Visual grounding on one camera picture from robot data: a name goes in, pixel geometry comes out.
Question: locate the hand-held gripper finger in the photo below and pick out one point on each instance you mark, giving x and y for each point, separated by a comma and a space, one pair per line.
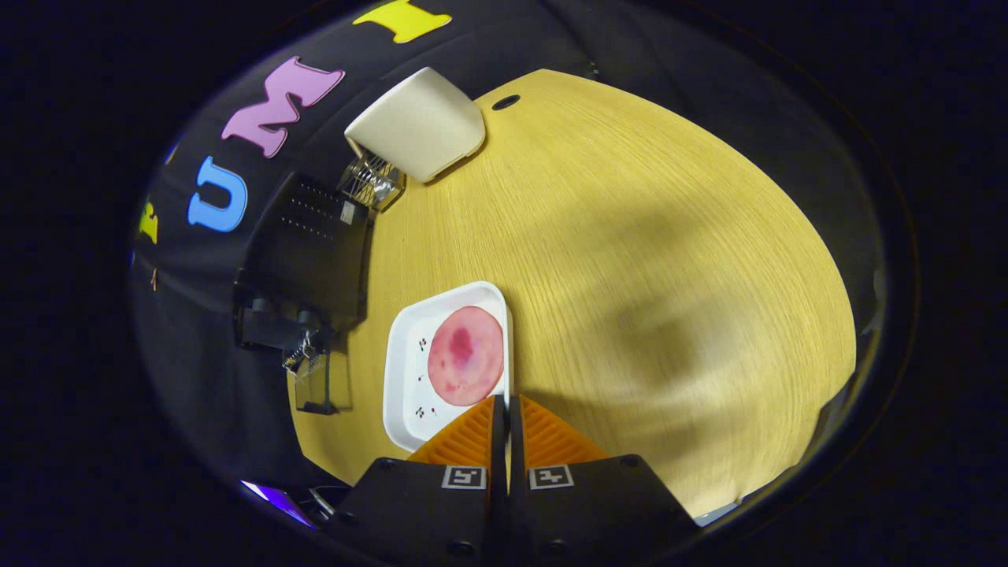
516, 457
498, 457

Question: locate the pink round meat slice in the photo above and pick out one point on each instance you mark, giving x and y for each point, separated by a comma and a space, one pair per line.
466, 358

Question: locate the white square plate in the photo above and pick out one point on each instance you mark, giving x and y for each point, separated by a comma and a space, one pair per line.
409, 394

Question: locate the black toaster oven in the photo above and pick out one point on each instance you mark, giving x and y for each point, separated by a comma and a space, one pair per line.
315, 252

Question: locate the white pop-up toaster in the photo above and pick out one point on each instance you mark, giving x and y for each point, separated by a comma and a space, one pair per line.
417, 126

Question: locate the clear utensil jar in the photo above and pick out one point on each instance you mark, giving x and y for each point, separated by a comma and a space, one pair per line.
370, 181

